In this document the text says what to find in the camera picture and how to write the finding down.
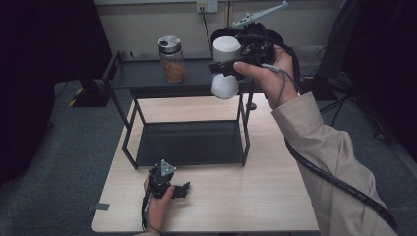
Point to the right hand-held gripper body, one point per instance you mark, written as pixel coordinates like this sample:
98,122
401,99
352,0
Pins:
257,42

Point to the black stand base yellow stripes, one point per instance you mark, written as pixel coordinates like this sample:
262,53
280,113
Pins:
314,88
88,95

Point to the black metal two-tier rack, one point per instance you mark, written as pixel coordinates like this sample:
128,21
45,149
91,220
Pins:
183,144

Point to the person's left hand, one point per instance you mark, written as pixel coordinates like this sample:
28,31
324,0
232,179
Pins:
157,211

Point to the black chair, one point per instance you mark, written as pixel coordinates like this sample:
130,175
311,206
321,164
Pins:
219,32

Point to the person's right hand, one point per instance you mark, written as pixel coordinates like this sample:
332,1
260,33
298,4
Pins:
272,82

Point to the white hourglass-shaped container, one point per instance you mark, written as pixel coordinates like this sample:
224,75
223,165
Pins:
225,49

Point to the beige wall conduit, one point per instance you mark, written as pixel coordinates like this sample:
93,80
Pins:
229,13

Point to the black curtain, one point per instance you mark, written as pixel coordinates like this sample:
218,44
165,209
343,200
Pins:
39,65
387,65

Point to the grey tape piece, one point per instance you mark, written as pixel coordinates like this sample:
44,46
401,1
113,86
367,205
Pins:
100,206

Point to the white wall socket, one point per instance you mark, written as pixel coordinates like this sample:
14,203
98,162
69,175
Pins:
207,5

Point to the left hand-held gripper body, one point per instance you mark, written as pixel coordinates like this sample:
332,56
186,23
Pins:
160,183

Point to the glass jar with metal lid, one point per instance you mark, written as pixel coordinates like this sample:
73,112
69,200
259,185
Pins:
172,62

